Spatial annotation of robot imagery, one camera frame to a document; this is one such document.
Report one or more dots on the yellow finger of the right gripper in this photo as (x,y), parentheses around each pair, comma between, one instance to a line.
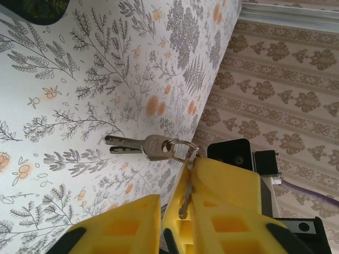
(173,211)
(227,185)

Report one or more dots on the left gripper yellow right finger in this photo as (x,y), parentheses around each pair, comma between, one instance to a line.
(238,235)

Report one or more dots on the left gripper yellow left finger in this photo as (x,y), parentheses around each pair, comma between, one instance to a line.
(119,238)

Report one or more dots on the silver key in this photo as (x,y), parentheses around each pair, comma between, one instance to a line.
(119,139)
(124,150)
(186,191)

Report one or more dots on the floral patterned table cover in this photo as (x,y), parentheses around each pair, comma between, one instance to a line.
(79,105)

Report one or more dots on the dark blue painted tin box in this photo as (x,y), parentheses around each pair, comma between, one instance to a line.
(39,10)

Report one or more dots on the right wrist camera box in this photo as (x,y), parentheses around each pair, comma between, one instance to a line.
(227,156)

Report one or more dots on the aluminium frame post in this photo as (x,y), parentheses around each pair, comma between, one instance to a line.
(291,13)

